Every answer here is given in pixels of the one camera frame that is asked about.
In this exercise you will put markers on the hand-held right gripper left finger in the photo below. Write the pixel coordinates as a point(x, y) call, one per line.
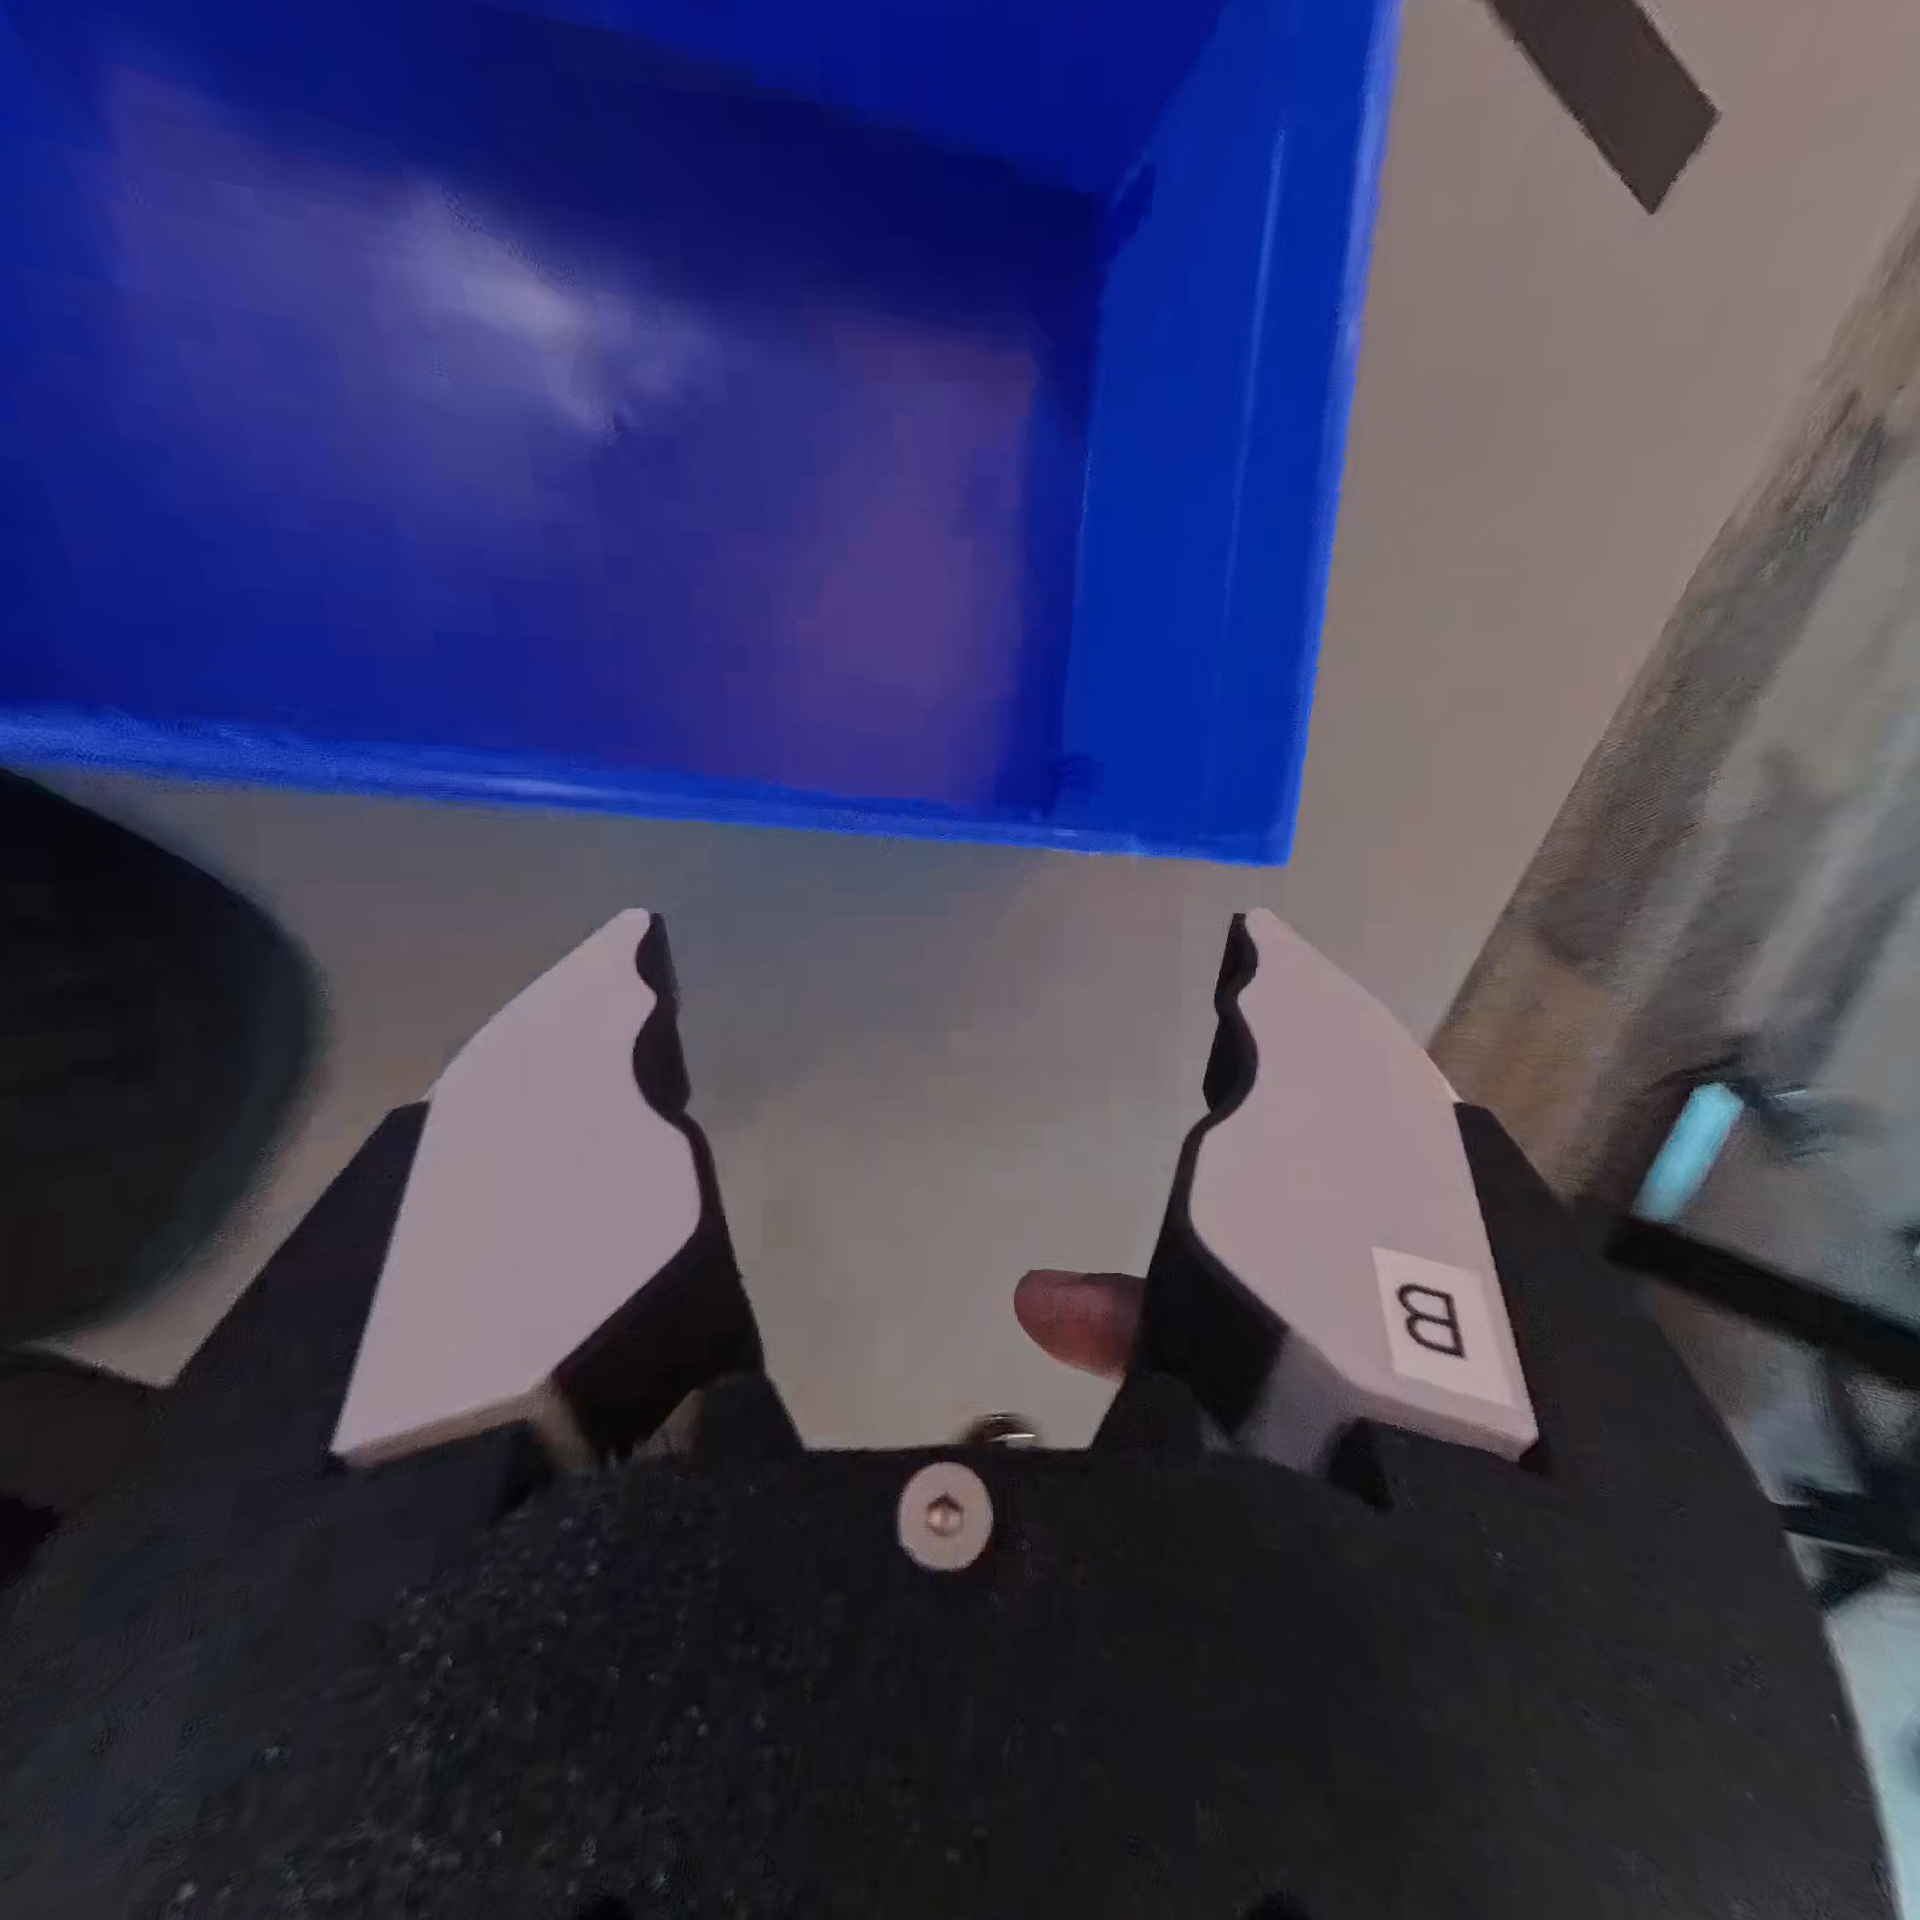
point(526, 1216)

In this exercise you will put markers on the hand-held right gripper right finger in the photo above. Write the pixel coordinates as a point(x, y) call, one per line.
point(1351, 1216)

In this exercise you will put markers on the blue plastic bin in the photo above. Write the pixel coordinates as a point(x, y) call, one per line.
point(1233, 452)

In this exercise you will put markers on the dark rectangular object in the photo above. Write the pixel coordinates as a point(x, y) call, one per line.
point(1691, 1147)

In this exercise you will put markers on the black textured armrest pad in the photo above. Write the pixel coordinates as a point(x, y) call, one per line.
point(122, 1081)

